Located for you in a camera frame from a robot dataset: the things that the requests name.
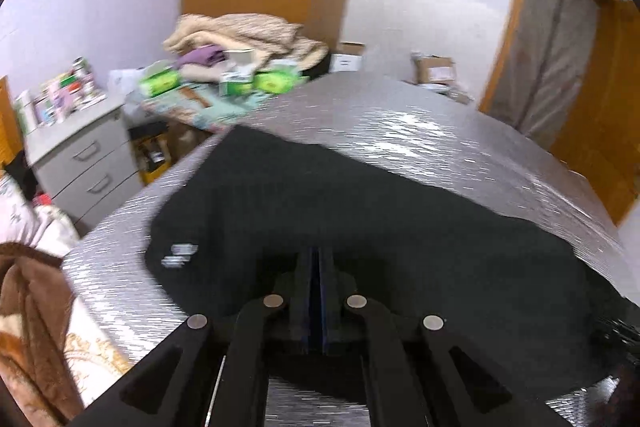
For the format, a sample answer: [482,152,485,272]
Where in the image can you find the clutter of small packets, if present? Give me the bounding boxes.
[12,57,108,132]

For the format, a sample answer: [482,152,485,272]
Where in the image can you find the brown fleece blanket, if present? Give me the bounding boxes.
[0,242,133,425]

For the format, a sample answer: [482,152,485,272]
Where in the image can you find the brown cardboard box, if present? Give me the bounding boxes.
[412,52,458,88]

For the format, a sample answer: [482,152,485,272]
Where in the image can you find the black cloth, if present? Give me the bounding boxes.
[300,52,331,75]

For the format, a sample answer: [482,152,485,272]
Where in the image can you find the purple cloth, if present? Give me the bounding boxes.
[177,47,226,68]

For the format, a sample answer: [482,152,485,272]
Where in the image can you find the white floral quilt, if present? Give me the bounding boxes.
[0,167,81,258]

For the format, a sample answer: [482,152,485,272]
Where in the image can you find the black garment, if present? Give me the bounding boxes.
[142,124,631,408]

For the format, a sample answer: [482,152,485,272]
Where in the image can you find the light green printed sheet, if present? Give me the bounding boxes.
[122,84,273,134]

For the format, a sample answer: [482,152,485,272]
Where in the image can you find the white cardboard box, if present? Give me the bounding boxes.
[330,42,366,72]

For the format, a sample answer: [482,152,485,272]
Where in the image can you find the wooden door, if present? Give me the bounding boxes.
[550,0,640,228]

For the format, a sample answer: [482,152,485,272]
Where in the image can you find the beige blanket pile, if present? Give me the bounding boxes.
[164,13,331,72]

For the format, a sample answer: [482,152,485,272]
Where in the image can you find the grey drawer cabinet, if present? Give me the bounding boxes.
[22,94,146,233]

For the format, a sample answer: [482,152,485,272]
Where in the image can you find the wooden door frame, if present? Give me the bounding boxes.
[477,0,623,115]

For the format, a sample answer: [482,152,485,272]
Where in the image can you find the wooden headboard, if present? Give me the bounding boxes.
[0,74,26,168]

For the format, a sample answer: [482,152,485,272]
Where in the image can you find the grey plastic door curtain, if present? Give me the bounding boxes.
[487,0,601,152]

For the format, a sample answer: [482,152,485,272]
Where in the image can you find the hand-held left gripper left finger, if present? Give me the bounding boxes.
[75,249,317,427]

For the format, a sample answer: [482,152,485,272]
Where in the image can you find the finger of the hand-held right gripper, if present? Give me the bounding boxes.
[592,307,640,348]

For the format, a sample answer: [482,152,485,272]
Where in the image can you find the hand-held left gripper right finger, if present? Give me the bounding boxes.
[318,249,576,427]

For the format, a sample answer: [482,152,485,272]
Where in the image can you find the green tissue packet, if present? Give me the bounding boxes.
[255,69,301,95]
[140,66,181,98]

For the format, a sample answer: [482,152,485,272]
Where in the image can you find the silver foil mat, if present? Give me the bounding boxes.
[60,74,631,427]

